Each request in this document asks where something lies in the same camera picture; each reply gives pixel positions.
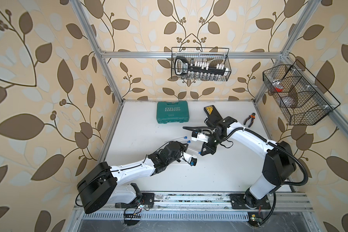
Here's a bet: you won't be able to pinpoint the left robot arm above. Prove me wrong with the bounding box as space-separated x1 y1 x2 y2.
77 141 197 214

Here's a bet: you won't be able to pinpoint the black wire basket wall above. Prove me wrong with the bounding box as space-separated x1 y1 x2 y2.
263 60 340 126
171 46 232 82

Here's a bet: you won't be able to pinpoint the black wire basket right wall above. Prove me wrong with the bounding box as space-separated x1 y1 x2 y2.
263 60 340 126

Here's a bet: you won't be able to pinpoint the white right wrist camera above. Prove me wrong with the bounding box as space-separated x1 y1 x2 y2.
191 131 209 143

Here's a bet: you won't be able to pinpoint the aluminium frame post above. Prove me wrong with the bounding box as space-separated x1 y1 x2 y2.
70 0 123 105

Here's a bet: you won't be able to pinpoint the green plastic tool case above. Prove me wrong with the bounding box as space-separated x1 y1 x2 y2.
156 101 189 124

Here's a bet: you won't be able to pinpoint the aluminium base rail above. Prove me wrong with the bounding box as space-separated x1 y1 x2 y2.
74 191 313 222

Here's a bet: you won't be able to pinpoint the black tool case yellow label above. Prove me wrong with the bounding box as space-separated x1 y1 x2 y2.
204 105 223 127

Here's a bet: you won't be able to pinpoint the black wire basket back wall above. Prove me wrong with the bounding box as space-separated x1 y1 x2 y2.
171 46 232 82

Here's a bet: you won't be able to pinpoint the black socket holder rail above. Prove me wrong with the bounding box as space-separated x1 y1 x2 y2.
171 56 232 76

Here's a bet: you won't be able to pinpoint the orange black pliers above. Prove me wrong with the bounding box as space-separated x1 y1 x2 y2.
243 113 256 128

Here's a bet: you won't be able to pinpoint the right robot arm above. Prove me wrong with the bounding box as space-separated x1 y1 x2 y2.
201 116 297 209

